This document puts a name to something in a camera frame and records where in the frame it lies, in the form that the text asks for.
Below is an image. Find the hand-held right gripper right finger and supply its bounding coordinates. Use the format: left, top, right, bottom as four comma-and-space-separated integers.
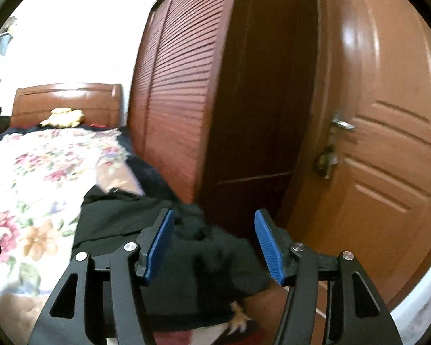
254, 209, 403, 345

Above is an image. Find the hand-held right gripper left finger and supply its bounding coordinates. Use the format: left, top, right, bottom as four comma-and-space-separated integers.
29, 208, 175, 345

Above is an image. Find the black button coat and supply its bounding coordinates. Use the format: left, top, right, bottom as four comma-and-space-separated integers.
72, 185, 274, 328

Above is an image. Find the floral blanket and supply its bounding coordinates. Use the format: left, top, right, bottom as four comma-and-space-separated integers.
0, 127, 291, 345

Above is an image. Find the bunch of keys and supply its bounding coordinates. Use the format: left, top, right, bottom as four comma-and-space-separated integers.
315, 143, 339, 179

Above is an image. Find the yellow plush toy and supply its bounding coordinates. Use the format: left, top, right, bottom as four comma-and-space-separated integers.
39, 107, 85, 129

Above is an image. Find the wooden door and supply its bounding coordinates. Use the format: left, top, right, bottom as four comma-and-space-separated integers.
283, 0, 431, 311

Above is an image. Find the wooden louvered wardrobe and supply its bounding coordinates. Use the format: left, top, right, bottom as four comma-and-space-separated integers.
127, 0, 321, 239

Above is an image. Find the wooden headboard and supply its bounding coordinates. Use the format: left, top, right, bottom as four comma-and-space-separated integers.
11, 83, 125, 131

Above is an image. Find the metal door handle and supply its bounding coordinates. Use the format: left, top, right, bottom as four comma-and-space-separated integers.
330, 111, 356, 132

